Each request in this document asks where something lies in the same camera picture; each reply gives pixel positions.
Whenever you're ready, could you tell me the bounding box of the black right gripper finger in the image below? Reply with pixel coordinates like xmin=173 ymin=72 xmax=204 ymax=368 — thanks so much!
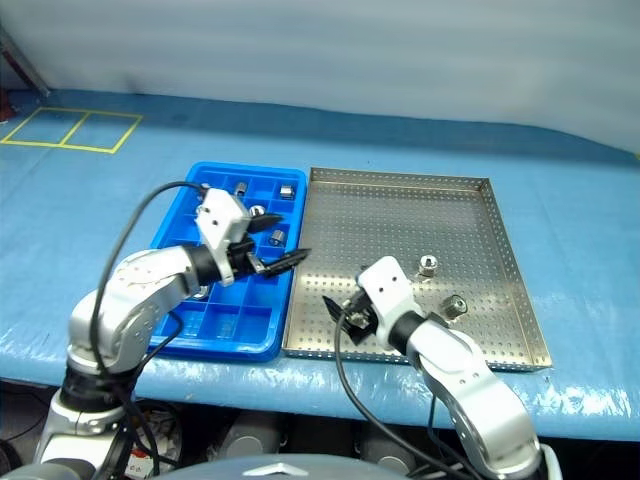
xmin=322 ymin=294 xmax=347 ymax=324
xmin=347 ymin=321 xmax=378 ymax=347

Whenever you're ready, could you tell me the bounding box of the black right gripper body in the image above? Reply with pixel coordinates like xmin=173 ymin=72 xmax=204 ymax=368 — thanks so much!
xmin=343 ymin=288 xmax=381 ymax=331

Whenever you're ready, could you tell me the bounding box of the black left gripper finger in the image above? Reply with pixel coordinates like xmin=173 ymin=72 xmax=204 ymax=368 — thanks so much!
xmin=259 ymin=247 xmax=313 ymax=279
xmin=248 ymin=213 xmax=284 ymax=234

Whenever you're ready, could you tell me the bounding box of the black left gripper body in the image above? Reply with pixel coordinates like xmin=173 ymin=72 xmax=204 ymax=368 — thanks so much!
xmin=227 ymin=237 xmax=265 ymax=276

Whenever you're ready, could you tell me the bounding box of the blue compartment tray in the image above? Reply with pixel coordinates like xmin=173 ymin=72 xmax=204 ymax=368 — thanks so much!
xmin=148 ymin=160 xmax=309 ymax=363

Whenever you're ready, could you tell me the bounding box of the perforated steel tray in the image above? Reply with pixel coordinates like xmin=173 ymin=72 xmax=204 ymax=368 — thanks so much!
xmin=282 ymin=166 xmax=554 ymax=374

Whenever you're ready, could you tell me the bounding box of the grey rounded shape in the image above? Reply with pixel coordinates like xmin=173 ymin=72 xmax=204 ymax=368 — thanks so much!
xmin=218 ymin=412 xmax=287 ymax=457
xmin=358 ymin=424 xmax=417 ymax=472

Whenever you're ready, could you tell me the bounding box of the grey robot torso cover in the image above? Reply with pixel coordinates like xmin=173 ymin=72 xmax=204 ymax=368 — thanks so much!
xmin=169 ymin=452 xmax=401 ymax=480

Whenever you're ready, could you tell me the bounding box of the grey metal bar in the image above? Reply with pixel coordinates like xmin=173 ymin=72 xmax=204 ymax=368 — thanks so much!
xmin=0 ymin=24 xmax=52 ymax=99

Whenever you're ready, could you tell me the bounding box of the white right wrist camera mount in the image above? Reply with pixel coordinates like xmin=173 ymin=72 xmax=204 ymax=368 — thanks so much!
xmin=355 ymin=255 xmax=426 ymax=351

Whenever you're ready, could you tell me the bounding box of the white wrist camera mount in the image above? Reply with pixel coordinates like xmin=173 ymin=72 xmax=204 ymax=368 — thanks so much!
xmin=193 ymin=188 xmax=251 ymax=287
xmin=355 ymin=255 xmax=426 ymax=351

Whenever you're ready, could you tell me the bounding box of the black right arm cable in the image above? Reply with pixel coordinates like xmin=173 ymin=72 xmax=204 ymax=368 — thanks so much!
xmin=333 ymin=307 xmax=481 ymax=480

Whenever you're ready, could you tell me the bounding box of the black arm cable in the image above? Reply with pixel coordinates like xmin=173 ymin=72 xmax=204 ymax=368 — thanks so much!
xmin=89 ymin=180 xmax=211 ymax=476
xmin=333 ymin=307 xmax=481 ymax=480

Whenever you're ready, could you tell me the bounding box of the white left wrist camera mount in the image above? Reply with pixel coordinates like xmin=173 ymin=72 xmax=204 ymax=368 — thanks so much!
xmin=193 ymin=188 xmax=251 ymax=287

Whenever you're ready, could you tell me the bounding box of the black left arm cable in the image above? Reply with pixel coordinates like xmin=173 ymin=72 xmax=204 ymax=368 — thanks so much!
xmin=89 ymin=180 xmax=211 ymax=476

